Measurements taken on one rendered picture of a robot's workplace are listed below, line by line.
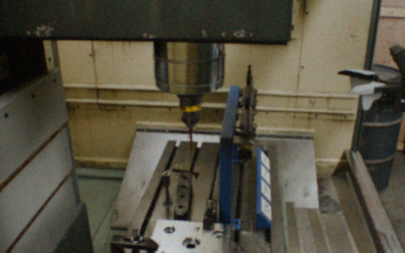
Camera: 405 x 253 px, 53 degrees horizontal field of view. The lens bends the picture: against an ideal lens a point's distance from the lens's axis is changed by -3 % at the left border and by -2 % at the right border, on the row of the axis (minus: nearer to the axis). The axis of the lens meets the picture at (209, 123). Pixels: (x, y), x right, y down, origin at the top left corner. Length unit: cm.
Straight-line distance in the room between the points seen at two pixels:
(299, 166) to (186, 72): 123
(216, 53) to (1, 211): 62
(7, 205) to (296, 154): 136
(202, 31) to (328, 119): 138
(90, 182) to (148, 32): 158
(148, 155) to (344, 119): 97
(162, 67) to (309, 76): 121
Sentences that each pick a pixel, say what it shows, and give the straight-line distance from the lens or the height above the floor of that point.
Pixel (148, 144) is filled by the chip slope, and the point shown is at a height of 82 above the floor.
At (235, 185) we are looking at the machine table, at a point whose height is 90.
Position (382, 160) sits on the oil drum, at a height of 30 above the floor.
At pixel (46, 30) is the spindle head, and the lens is 86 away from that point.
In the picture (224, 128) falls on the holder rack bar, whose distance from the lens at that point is 126.
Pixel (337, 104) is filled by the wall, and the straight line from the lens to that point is 204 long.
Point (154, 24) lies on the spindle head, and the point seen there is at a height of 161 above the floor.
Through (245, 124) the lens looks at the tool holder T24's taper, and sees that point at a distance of 124.
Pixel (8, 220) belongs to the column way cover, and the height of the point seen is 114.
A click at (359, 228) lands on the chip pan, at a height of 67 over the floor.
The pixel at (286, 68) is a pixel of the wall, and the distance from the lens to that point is 196.
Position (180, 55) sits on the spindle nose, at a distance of 83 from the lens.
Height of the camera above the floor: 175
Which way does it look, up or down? 24 degrees down
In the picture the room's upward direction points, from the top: straight up
